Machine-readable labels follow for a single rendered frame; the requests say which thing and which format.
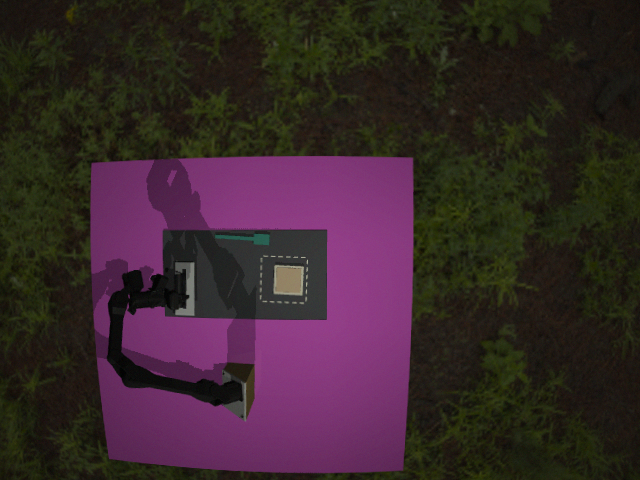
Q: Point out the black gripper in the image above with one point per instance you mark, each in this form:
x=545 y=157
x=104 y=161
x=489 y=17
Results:
x=171 y=298

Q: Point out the beige square tile with dark centre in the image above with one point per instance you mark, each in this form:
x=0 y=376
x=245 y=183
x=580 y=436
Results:
x=288 y=280

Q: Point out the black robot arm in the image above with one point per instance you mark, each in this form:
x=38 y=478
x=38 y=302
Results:
x=134 y=376

